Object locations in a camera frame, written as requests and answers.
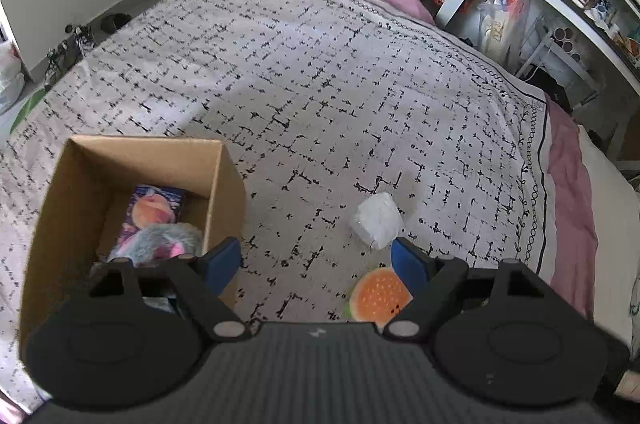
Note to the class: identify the purple peach print packet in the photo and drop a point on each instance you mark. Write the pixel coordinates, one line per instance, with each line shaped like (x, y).
(150, 211)

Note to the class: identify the blue pink fluffy plush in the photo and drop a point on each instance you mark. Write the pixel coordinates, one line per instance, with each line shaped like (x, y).
(165, 241)

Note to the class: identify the black shoe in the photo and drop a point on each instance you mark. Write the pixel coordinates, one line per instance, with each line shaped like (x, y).
(116, 22)

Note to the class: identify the brown cardboard box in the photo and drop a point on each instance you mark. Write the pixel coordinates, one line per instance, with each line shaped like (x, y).
(50, 254)

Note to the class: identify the white packet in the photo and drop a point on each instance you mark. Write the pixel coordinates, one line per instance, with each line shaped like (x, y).
(377, 219)

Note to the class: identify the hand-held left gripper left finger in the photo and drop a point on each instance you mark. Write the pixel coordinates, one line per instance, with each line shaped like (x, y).
(222, 264)

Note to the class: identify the white orange shopping bag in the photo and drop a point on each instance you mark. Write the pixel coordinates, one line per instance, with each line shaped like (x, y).
(500, 29)

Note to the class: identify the green cloth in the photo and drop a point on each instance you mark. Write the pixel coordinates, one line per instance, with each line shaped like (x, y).
(27, 114)

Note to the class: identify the white duvet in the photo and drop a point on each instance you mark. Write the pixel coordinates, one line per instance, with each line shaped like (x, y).
(612, 229)

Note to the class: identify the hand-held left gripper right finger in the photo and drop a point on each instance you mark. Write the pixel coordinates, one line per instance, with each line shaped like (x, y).
(406, 261)

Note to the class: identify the black bag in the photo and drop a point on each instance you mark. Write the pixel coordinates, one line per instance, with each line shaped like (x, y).
(552, 89)

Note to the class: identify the white black printed blanket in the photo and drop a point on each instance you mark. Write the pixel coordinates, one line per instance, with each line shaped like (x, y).
(325, 79)

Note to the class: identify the orange melon slice plush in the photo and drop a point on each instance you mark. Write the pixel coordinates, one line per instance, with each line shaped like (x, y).
(380, 296)

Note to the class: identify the black sandal pair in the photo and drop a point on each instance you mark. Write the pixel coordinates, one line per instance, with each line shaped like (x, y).
(67, 49)

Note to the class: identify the pink bed sheet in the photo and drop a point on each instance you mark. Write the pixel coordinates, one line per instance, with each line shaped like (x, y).
(570, 204)

